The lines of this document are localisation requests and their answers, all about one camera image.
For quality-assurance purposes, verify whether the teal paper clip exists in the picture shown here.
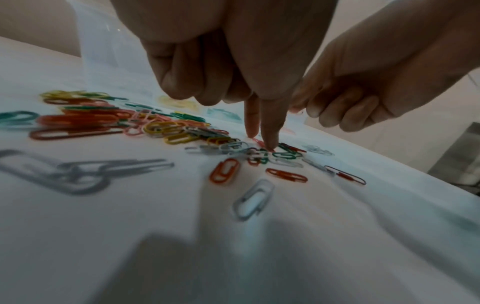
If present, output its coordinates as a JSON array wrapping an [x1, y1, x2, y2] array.
[[206, 108, 244, 123]]

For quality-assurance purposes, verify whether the clear plastic container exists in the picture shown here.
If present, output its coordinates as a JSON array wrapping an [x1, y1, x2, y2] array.
[[69, 0, 249, 124]]

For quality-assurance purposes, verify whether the pink paper clip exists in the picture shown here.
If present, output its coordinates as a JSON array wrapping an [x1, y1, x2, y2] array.
[[252, 137, 277, 153]]

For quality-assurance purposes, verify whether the person's left hand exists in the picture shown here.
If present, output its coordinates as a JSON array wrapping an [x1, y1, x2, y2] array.
[[108, 0, 338, 150]]

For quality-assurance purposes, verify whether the yellow paper clip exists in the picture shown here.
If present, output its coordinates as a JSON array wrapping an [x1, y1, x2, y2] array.
[[157, 95, 200, 111]]

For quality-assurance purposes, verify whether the pile of colourful paper clips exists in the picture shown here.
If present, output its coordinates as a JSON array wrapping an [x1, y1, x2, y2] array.
[[0, 90, 368, 223]]

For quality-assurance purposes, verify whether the white table cover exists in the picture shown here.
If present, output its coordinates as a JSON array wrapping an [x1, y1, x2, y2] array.
[[0, 36, 480, 304]]

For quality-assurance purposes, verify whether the person's right hand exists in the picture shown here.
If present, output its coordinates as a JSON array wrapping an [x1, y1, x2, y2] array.
[[288, 0, 480, 133]]

